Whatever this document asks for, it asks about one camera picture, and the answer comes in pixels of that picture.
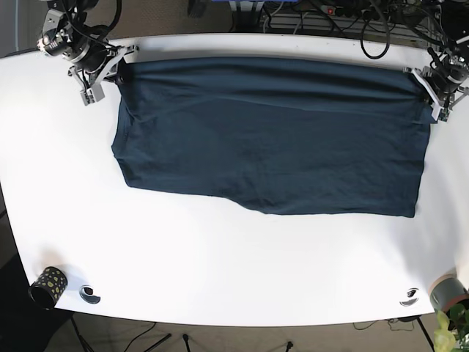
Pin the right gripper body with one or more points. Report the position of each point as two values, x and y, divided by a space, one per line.
95 66

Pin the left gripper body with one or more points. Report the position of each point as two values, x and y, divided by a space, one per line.
443 82

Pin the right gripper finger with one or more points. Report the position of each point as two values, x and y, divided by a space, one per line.
123 75

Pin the navy blue T-shirt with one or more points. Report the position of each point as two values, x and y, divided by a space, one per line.
278 136

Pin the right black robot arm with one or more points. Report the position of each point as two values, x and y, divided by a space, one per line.
66 34

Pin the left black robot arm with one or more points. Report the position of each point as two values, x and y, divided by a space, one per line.
450 20

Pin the grey plant pot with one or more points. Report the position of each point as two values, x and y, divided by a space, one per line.
446 292

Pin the right metal table grommet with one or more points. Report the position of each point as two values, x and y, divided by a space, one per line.
410 297

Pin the metal table grommet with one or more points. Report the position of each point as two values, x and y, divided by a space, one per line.
88 295
410 297

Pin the left metal table grommet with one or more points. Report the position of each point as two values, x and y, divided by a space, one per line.
88 295

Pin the black floral cup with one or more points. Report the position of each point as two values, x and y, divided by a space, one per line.
48 288

